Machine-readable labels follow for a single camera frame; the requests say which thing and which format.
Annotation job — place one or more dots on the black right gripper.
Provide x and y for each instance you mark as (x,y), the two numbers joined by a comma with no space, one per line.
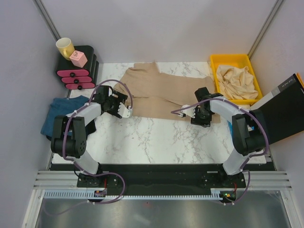
(204,123)

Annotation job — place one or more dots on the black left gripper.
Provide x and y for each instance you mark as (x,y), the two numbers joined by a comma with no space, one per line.
(121,98)

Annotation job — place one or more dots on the tan beige t shirt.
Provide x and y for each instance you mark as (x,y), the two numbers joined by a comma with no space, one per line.
(156,94)

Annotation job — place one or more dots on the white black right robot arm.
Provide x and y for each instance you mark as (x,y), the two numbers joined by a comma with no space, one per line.
(248,134)

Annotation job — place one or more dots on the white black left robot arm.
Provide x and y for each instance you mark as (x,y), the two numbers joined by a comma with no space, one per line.
(69,131)

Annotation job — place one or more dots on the blue white booklet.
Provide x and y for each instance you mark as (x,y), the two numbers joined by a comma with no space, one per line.
(230,128)

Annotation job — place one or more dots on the black pink drawer unit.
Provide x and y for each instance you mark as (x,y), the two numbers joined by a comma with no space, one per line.
(76,78)

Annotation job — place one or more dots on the cream yellow t shirt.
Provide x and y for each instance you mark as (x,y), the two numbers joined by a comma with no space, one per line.
(236,83)

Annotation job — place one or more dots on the blue folded t shirt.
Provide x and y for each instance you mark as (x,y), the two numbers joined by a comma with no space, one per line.
(61,106)

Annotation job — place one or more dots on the pink cube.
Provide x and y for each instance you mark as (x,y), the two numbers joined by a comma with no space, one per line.
(78,59)

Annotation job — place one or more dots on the yellow plastic bin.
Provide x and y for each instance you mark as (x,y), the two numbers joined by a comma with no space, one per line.
(239,61)

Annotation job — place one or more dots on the yellow mug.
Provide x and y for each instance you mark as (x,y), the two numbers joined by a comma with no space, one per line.
(65,47)

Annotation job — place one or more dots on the black clip file binder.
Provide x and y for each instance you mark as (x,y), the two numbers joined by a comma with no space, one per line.
(283,109)

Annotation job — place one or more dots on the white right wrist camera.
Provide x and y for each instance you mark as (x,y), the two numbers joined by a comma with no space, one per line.
(188,111)

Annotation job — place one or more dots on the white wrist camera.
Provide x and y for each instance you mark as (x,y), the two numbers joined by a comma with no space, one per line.
(188,111)
(123,111)

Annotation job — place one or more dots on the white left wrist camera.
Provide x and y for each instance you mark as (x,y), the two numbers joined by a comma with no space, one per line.
(123,111)

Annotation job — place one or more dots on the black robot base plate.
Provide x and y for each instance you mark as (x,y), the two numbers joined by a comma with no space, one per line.
(116,168)

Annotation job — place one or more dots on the aluminium frame rail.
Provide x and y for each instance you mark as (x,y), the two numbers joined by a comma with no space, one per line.
(255,180)

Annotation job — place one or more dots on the white slotted cable duct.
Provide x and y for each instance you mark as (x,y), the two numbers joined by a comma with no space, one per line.
(207,194)

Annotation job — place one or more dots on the left aluminium corner post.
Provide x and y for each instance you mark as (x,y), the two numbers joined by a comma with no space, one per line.
(47,19)

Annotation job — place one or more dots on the aluminium corner post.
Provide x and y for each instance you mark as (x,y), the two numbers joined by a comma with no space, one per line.
(265,27)
(47,19)

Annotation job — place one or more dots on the right aluminium corner post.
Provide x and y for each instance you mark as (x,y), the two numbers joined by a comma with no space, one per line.
(265,27)

